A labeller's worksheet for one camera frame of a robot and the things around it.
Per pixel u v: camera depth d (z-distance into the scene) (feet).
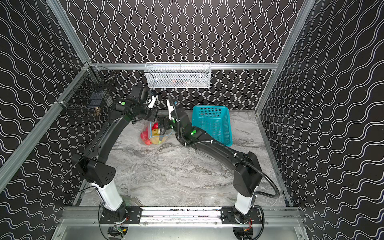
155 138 2.94
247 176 1.46
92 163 1.46
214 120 3.72
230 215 2.45
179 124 1.86
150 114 2.33
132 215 2.46
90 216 2.50
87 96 3.02
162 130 3.02
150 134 3.05
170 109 2.19
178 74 1.99
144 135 3.27
